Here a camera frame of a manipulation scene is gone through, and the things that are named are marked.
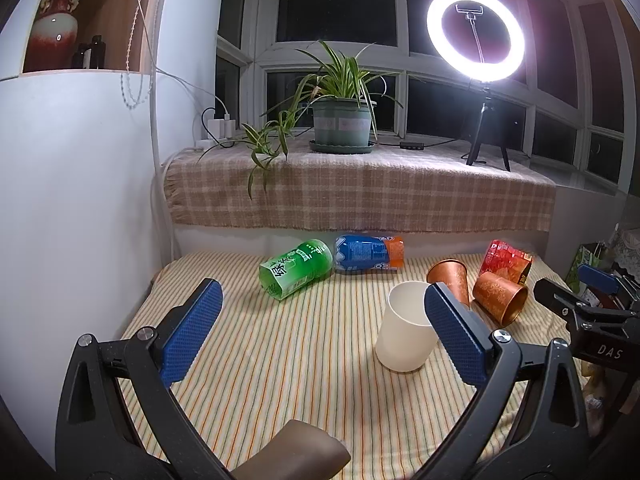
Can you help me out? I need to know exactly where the wooden wall shelf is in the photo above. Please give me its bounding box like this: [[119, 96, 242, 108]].
[[22, 0, 171, 74]]

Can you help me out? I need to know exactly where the green flower pot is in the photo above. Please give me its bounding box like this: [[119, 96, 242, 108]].
[[311, 97, 374, 147]]

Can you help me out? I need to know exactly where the brown cup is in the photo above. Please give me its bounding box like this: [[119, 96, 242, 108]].
[[232, 419, 352, 480]]

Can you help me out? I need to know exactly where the copper patterned cup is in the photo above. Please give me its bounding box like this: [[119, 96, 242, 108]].
[[426, 258, 472, 308], [472, 271, 529, 325]]

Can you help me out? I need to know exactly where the ring light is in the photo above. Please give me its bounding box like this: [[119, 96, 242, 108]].
[[426, 0, 526, 81]]

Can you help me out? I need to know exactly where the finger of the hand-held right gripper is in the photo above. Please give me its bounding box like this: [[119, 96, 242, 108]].
[[578, 263, 640, 307], [533, 278, 597, 329]]

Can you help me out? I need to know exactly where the white charger plug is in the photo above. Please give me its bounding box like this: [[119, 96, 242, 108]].
[[209, 115, 236, 139]]

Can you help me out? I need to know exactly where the spider plant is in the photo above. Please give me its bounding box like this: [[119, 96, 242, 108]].
[[197, 40, 405, 197]]

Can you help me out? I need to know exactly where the red snack packet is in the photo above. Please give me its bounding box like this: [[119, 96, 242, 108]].
[[477, 239, 535, 286]]

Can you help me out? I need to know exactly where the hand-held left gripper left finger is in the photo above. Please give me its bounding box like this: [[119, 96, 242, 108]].
[[55, 278, 236, 480]]

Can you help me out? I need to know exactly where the white pipe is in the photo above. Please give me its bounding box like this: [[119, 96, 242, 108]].
[[147, 72, 177, 261]]

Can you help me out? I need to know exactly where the green pot saucer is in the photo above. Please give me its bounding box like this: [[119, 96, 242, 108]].
[[308, 139, 377, 155]]

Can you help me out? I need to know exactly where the white cup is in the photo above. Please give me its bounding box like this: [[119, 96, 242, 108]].
[[375, 281, 441, 372]]

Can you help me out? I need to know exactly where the red and white vase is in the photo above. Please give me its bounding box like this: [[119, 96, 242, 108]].
[[25, 0, 94, 72]]

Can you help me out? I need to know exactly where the striped cloth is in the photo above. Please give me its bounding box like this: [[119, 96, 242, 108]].
[[120, 250, 591, 480]]

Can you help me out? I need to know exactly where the white window frame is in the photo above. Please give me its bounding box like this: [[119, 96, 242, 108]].
[[216, 0, 640, 196]]

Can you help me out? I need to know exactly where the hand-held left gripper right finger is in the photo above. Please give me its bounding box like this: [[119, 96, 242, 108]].
[[410, 282, 588, 480]]

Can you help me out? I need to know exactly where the white bead chain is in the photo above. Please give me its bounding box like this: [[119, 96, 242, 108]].
[[120, 0, 156, 109]]

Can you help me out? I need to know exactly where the blue and orange bottle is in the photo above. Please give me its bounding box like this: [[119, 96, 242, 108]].
[[333, 232, 405, 276]]

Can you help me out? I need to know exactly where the plaid cloth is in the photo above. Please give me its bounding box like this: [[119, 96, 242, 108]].
[[162, 137, 557, 233]]

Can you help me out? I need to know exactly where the black tripod stand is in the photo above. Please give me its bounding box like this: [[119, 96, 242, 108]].
[[465, 80, 512, 172]]

